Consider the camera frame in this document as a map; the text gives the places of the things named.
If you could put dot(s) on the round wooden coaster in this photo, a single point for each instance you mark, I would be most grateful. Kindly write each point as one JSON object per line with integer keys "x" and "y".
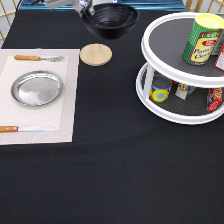
{"x": 95, "y": 54}

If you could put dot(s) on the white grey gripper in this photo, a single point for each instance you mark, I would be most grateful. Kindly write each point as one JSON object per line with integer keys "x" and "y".
{"x": 78, "y": 5}

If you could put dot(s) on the red cow milk box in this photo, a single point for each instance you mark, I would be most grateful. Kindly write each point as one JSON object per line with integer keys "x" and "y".
{"x": 214, "y": 98}

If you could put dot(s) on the wooden handled fork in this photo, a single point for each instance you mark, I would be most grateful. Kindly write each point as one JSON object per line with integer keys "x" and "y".
{"x": 38, "y": 58}

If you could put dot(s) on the silver metal plate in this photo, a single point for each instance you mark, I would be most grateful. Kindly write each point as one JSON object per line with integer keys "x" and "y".
{"x": 37, "y": 88}

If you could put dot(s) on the white two-tier lazy Susan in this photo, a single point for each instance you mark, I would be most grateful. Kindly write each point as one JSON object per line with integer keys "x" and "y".
{"x": 162, "y": 45}

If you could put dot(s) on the blue yellow tin can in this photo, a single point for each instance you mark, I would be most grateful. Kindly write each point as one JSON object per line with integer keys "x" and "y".
{"x": 160, "y": 88}

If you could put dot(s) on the wooden handled knife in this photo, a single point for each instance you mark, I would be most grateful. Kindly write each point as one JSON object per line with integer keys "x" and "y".
{"x": 5, "y": 129}

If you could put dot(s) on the black bowl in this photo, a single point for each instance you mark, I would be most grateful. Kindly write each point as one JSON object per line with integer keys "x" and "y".
{"x": 110, "y": 20}

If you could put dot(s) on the beige woven placemat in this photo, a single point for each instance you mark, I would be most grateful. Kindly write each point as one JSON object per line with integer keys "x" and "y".
{"x": 58, "y": 114}

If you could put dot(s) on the blue yellow small box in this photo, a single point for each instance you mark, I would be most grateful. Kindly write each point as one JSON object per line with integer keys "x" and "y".
{"x": 183, "y": 91}

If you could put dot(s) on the red raisins box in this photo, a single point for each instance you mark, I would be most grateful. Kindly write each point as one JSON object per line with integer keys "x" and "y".
{"x": 220, "y": 57}

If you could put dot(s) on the green yellow cheese can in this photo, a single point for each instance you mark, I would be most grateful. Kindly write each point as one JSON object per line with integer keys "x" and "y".
{"x": 205, "y": 33}

